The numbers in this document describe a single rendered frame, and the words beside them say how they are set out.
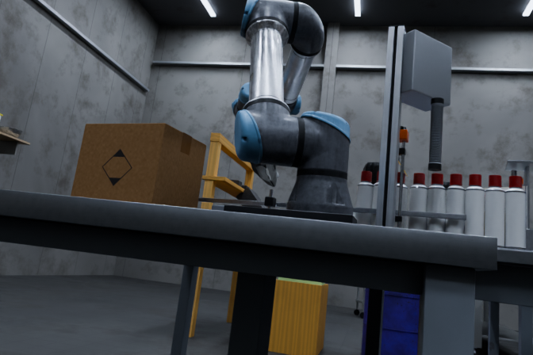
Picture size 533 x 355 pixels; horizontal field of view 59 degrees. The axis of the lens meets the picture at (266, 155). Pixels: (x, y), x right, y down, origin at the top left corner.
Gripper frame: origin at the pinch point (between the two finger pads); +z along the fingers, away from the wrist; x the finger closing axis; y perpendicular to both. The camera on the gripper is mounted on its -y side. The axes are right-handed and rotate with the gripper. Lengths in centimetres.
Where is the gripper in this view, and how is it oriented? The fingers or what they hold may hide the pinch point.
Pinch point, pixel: (271, 182)
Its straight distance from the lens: 162.8
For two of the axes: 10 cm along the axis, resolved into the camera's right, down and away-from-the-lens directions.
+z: 3.6, 8.5, -3.9
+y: 3.8, 2.5, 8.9
